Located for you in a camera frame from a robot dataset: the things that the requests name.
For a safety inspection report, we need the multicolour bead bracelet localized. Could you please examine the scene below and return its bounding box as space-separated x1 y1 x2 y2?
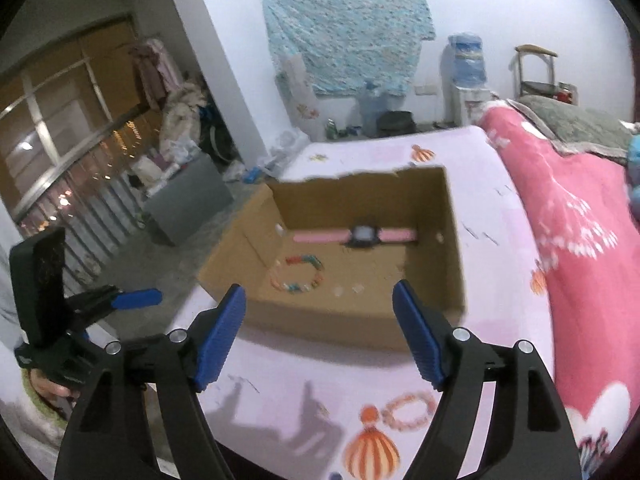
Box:
269 253 326 294

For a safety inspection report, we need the pink strap smart watch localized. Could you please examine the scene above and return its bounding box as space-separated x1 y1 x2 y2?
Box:
293 226 418 248

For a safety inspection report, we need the person's left hand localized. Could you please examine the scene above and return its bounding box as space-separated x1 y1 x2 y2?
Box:
28 368 76 404

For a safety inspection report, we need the grey storage box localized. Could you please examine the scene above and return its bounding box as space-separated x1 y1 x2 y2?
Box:
143 154 233 246

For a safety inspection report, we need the brown cardboard box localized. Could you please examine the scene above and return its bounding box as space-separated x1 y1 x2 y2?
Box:
198 167 466 351

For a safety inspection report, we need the pile of clothes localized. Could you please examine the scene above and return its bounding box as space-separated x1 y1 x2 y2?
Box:
128 37 207 166

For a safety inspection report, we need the pink floral blanket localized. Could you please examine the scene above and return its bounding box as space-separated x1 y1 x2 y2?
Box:
476 101 639 479

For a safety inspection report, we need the black waste bin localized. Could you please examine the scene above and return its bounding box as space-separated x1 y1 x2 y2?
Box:
376 110 416 138

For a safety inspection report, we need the grey green pillow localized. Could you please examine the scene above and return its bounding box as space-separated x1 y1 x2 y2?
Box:
506 94 636 165

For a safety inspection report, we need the wooden chair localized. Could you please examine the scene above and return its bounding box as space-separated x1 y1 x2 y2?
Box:
514 44 559 98

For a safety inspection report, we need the blue water dispenser bottle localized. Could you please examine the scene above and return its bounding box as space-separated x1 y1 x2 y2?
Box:
448 32 487 89

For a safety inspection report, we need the blue floral quilt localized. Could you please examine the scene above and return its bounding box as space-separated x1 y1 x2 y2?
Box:
626 134 640 188

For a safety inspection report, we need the orange pink bead bracelet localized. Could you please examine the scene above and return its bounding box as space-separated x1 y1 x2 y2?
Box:
380 390 444 432

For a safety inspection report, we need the teal floral wall cloth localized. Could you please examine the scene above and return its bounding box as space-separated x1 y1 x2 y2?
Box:
262 0 436 98

